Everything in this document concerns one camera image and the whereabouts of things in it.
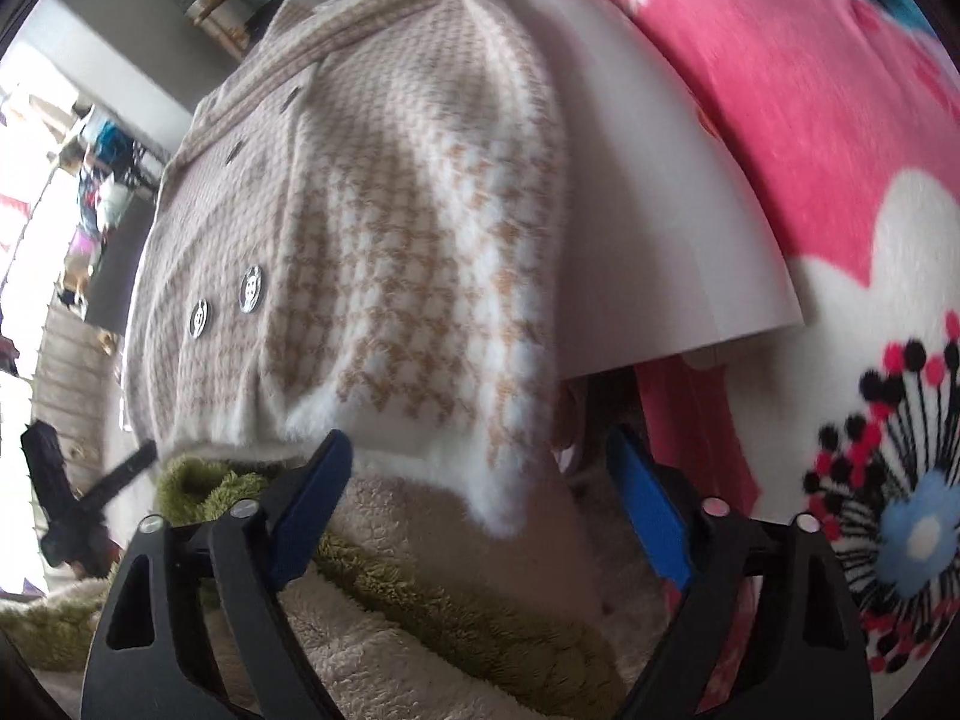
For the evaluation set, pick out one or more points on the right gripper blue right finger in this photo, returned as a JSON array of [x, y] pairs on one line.
[[663, 508]]

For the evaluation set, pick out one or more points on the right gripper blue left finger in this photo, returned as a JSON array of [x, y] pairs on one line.
[[299, 506]]

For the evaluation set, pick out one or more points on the beige houndstooth knit coat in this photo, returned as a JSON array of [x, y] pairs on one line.
[[362, 231]]

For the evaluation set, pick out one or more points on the cream fleece blanket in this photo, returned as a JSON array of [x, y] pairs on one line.
[[576, 559]]

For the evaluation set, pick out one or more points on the green fluffy blanket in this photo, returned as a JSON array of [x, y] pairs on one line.
[[385, 642]]

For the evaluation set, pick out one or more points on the dark grey cabinet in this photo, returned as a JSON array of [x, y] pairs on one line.
[[109, 290]]

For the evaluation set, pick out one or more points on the pink floral blanket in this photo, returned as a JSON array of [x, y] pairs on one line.
[[846, 125]]

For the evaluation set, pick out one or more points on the wooden chair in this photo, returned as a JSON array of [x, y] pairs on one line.
[[232, 24]]

